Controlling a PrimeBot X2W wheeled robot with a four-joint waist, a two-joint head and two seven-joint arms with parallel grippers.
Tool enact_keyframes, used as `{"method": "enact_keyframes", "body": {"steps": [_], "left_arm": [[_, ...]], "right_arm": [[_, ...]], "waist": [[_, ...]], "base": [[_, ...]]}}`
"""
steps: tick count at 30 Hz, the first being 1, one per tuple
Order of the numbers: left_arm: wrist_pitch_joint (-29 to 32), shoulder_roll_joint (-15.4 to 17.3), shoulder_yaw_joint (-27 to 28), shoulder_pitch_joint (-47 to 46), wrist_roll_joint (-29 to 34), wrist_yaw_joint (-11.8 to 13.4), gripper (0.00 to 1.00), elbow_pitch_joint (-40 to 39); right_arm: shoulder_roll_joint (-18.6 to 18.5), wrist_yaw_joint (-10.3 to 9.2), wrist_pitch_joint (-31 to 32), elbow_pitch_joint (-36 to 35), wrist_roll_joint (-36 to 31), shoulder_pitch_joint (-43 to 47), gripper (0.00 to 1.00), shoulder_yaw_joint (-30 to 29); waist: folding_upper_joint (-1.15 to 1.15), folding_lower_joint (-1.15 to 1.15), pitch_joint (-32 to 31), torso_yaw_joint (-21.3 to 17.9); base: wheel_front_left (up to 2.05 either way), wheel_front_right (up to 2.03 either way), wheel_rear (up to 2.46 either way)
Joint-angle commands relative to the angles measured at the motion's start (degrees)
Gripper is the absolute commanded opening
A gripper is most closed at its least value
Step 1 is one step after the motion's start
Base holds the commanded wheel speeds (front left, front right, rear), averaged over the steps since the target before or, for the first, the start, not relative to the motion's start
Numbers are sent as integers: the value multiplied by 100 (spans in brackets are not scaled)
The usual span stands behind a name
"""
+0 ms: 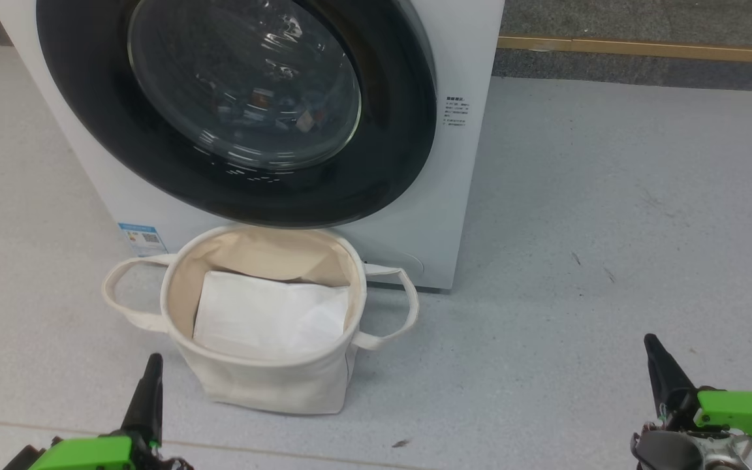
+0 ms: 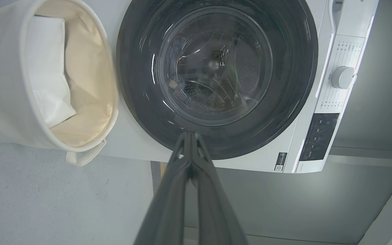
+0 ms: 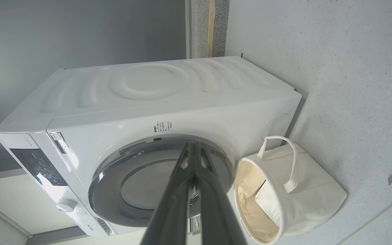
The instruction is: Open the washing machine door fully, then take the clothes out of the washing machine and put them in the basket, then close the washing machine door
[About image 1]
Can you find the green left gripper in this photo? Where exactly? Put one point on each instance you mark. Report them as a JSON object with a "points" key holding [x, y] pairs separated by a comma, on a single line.
{"points": [[82, 454]]}

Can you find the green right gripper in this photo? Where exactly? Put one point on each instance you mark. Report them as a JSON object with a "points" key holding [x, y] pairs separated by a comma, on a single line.
{"points": [[741, 414]]}

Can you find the black round glass washer door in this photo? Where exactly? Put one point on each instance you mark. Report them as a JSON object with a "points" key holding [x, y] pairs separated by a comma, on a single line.
{"points": [[89, 98]]}

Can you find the blue orange patterned garment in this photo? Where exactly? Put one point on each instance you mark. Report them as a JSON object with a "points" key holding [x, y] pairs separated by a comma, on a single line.
{"points": [[265, 108]]}

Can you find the cream canvas laundry basket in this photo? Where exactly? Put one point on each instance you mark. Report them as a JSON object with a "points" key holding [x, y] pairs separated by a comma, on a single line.
{"points": [[265, 385]]}

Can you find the white front-load washing machine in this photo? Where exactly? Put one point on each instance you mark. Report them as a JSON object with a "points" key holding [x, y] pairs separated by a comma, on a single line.
{"points": [[76, 143]]}

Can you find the white folded sheet liner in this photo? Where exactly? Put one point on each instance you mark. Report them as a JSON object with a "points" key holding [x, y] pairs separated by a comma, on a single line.
{"points": [[265, 313]]}

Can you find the blue energy label sticker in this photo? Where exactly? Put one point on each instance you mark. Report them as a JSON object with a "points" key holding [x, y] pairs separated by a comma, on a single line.
{"points": [[142, 239]]}

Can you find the wooden floor trim strip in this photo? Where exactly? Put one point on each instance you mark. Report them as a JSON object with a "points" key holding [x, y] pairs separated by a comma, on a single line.
{"points": [[643, 47]]}

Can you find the small printed text sticker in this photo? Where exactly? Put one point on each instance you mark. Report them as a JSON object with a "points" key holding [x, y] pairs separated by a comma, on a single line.
{"points": [[456, 111]]}

